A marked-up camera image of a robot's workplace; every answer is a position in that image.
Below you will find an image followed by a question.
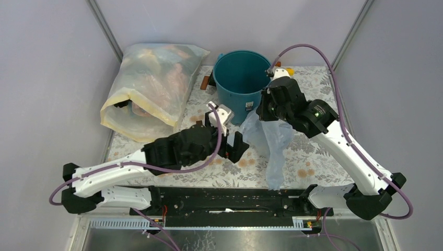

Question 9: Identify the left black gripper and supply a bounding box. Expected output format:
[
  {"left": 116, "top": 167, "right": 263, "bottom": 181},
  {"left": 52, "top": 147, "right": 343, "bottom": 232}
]
[{"left": 185, "top": 112, "right": 249, "bottom": 167}]

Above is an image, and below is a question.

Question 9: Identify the light blue plastic trash bag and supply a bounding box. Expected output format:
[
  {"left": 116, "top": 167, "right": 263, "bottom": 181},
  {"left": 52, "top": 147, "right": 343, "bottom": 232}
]
[{"left": 239, "top": 110, "right": 294, "bottom": 190}]

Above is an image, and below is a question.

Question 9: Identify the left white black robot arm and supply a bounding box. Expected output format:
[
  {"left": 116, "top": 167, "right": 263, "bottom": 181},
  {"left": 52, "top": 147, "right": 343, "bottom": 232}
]
[{"left": 61, "top": 112, "right": 249, "bottom": 215}]

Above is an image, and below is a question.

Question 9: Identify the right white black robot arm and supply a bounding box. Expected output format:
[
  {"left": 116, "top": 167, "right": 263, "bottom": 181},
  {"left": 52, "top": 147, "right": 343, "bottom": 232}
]
[{"left": 257, "top": 76, "right": 406, "bottom": 220}]

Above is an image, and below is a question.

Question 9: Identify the teal plastic trash bin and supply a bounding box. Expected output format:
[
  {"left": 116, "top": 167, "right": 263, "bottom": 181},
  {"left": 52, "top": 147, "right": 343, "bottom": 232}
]
[{"left": 212, "top": 50, "right": 271, "bottom": 125}]

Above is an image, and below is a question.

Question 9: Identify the yellow toy block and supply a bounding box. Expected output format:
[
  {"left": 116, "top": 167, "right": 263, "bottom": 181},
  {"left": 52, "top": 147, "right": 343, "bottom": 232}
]
[{"left": 286, "top": 68, "right": 295, "bottom": 76}]

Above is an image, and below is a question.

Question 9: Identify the brown wooden block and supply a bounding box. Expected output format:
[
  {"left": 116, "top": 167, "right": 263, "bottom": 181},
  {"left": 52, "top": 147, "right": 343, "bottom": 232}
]
[{"left": 200, "top": 74, "right": 214, "bottom": 90}]

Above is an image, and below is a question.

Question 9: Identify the floral patterned table mat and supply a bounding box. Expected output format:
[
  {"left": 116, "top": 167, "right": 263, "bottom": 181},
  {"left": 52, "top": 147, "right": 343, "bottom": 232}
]
[{"left": 120, "top": 66, "right": 353, "bottom": 188}]

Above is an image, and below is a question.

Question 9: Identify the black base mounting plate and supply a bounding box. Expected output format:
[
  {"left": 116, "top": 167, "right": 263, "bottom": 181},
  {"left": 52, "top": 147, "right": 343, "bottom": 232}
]
[{"left": 130, "top": 186, "right": 334, "bottom": 228}]

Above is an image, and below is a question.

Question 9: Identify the large translucent stuffed bag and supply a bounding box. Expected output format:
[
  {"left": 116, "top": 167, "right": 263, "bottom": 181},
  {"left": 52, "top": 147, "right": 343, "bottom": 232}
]
[{"left": 100, "top": 43, "right": 210, "bottom": 143}]

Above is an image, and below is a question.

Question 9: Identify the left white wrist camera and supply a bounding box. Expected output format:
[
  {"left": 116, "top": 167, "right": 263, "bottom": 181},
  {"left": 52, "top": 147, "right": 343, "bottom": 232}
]
[{"left": 206, "top": 101, "right": 235, "bottom": 136}]

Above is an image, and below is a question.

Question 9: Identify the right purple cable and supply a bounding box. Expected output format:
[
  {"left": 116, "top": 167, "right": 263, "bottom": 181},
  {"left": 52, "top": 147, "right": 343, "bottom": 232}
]
[{"left": 268, "top": 43, "right": 414, "bottom": 220}]

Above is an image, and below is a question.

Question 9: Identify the purple cable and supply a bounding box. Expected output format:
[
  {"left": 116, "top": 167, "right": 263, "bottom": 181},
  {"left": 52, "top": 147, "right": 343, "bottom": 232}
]
[
  {"left": 48, "top": 104, "right": 224, "bottom": 206},
  {"left": 268, "top": 43, "right": 414, "bottom": 220}
]

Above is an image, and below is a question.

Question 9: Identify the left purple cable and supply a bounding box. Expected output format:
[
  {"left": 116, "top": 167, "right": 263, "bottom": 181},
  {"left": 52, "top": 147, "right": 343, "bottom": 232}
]
[{"left": 48, "top": 104, "right": 224, "bottom": 206}]

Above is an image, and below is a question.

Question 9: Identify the white slotted cable duct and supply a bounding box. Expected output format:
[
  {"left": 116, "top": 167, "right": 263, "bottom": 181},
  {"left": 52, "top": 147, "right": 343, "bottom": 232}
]
[{"left": 89, "top": 216, "right": 313, "bottom": 232}]

